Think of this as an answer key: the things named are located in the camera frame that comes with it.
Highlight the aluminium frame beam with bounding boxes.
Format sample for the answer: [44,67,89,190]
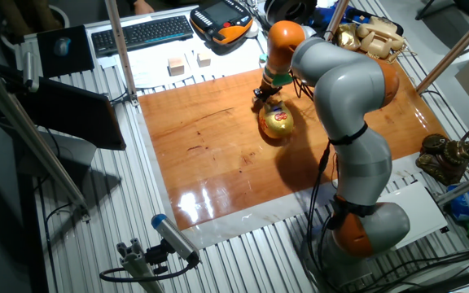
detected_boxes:
[0,56,91,223]
[436,166,469,207]

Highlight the black mouse pad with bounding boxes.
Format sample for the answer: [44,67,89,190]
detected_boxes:
[36,24,95,78]

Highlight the white flat panel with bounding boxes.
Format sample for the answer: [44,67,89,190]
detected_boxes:
[376,180,449,249]

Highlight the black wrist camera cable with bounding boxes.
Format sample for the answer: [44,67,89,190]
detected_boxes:
[290,75,315,101]

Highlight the black keyboard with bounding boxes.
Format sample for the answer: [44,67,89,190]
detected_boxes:
[90,15,195,58]

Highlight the golden piggy bank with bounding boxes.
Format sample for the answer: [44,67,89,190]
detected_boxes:
[257,101,295,140]

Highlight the silver camera blue cap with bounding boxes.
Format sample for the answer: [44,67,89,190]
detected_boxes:
[151,213,201,265]

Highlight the blue bag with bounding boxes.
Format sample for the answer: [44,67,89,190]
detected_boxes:
[307,3,370,32]

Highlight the gold foil bag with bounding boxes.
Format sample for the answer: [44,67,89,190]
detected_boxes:
[335,23,362,52]

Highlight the white rimmed round bin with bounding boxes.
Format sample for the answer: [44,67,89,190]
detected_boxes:
[34,3,71,32]

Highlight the cream vintage telephone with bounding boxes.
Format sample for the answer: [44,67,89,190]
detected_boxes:
[355,15,407,62]

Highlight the pale wooden block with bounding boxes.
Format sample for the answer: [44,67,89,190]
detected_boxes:
[196,51,213,68]
[167,58,186,77]

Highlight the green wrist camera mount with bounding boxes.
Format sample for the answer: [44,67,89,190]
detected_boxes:
[258,52,295,88]

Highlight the black filament spool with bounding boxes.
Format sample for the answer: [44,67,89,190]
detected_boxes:
[263,0,318,25]

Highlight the white paper sheets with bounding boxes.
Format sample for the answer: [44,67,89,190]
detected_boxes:
[95,38,270,90]

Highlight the black chair base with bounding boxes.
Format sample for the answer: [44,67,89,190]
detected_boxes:
[415,0,469,42]

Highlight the grey computer mouse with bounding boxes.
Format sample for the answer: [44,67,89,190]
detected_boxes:
[53,36,72,57]

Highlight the black orange teach pendant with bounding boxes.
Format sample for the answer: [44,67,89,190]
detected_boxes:
[189,0,254,46]

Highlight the black floor cables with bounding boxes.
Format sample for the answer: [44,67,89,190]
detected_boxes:
[356,247,469,293]

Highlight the small silver camera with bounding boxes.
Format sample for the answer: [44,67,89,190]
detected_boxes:
[22,50,40,94]

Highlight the black laptop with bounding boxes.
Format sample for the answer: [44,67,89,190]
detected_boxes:
[0,75,128,151]

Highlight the blue tissue pack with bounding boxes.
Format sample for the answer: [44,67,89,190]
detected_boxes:
[445,183,469,222]

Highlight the aluminium camera bracket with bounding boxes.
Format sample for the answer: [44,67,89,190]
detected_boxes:
[116,238,170,293]

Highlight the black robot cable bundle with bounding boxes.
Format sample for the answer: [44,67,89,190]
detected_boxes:
[305,142,333,286]

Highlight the aluminium frame post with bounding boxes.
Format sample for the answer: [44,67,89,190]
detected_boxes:
[323,0,350,42]
[103,0,140,107]
[415,2,469,94]

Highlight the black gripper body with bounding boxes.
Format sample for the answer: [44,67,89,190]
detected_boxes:
[256,83,283,99]

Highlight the person hand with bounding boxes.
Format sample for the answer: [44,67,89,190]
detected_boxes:
[133,0,156,15]

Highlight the white round object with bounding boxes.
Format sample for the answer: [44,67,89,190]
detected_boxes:
[243,19,260,40]

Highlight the wood grain table mat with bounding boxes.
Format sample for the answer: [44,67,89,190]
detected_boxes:
[138,51,449,232]

